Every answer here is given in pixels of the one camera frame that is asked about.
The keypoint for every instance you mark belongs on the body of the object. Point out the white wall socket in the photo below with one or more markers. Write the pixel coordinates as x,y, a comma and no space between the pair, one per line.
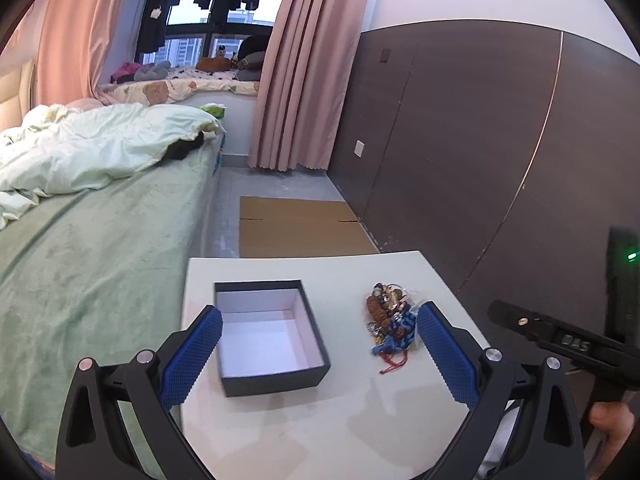
358,150

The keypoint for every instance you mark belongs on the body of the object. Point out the beige upholstered headboard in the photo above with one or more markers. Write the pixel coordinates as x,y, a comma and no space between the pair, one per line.
16,94

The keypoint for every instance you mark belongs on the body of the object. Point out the dark wood wardrobe panel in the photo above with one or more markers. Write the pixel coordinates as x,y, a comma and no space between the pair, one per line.
503,152

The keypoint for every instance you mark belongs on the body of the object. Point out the black open gift box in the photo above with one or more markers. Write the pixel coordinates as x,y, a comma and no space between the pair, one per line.
270,342

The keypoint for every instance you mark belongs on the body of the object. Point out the green tissue pack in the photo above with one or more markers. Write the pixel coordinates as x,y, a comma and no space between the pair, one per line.
213,109

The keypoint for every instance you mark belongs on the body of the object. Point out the pink left curtain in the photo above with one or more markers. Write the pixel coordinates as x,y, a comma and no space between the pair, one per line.
75,37

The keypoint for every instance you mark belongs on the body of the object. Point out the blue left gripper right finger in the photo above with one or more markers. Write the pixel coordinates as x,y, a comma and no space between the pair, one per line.
453,351

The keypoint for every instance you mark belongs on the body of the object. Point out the pink right curtain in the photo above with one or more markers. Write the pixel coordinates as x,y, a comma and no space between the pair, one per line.
304,82

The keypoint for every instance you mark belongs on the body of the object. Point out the pale green duvet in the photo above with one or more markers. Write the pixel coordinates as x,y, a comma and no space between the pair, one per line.
60,150

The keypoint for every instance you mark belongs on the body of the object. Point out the magenta clothing item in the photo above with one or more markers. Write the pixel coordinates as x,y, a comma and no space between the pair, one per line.
125,73

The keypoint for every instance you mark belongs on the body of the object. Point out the pink curtain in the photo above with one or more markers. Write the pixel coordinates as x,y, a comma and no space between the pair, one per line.
75,37
304,82

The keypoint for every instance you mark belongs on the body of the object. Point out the flattened brown cardboard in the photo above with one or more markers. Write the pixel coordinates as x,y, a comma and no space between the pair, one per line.
288,228

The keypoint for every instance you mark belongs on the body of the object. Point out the brown plush toy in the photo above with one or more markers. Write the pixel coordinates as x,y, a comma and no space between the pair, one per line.
215,64

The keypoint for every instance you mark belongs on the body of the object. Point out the grey clothes pile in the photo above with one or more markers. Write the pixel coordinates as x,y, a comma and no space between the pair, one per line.
150,72

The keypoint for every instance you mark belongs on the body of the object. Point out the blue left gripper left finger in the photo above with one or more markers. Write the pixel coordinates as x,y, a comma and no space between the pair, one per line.
184,354

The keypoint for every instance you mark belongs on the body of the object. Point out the black garment on bed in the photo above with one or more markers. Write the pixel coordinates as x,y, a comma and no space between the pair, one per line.
182,148

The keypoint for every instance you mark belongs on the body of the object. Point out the person's right hand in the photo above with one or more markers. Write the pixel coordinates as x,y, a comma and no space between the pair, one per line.
616,421

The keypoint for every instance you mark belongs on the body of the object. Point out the green sheet bed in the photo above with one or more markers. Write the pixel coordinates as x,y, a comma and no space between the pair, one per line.
99,274

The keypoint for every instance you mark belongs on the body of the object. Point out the silver chain jewelry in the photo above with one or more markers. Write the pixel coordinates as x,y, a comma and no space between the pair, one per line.
389,295

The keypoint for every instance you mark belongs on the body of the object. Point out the floral window seat cushion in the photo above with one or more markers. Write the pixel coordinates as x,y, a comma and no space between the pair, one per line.
180,85

